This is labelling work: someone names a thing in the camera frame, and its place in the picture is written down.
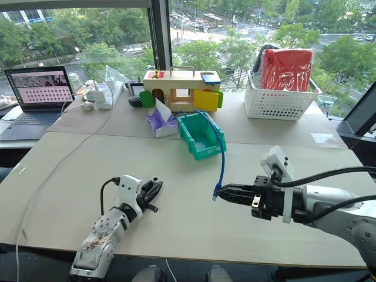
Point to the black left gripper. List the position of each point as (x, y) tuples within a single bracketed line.
[(143, 196)]

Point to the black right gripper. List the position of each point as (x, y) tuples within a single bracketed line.
[(268, 199)]

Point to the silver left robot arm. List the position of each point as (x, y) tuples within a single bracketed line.
[(97, 241)]

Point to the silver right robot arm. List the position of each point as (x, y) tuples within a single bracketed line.
[(337, 208)]

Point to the green plastic bin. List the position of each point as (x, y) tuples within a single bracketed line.
[(202, 138)]

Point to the purple tissue pack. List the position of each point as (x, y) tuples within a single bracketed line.
[(161, 123)]

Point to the white perforated plastic basket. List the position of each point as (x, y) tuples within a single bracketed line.
[(279, 102)]

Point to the clear plastic bag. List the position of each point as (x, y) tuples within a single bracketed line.
[(324, 138)]

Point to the black handheld screen device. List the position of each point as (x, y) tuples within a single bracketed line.
[(135, 92)]

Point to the white power strip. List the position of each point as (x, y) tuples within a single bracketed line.
[(110, 94)]

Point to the small white round object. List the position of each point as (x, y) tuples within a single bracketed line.
[(87, 106)]

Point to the wooden latch toy box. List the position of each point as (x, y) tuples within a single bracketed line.
[(182, 85)]

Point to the white power adapter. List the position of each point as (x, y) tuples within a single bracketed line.
[(97, 94)]

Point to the red package in plastic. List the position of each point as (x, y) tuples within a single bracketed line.
[(286, 69)]

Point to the clear plastic cup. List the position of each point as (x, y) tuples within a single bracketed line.
[(75, 82)]

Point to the dark monitor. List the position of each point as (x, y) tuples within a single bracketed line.
[(362, 111)]

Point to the open grey laptop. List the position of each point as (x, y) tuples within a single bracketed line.
[(35, 97)]

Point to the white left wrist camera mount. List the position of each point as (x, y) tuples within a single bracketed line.
[(128, 188)]

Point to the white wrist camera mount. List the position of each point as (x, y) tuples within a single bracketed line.
[(279, 166), (128, 188)]

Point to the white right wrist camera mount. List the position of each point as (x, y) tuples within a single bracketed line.
[(279, 166)]

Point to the dark window frame post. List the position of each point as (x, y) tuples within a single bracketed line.
[(160, 35)]

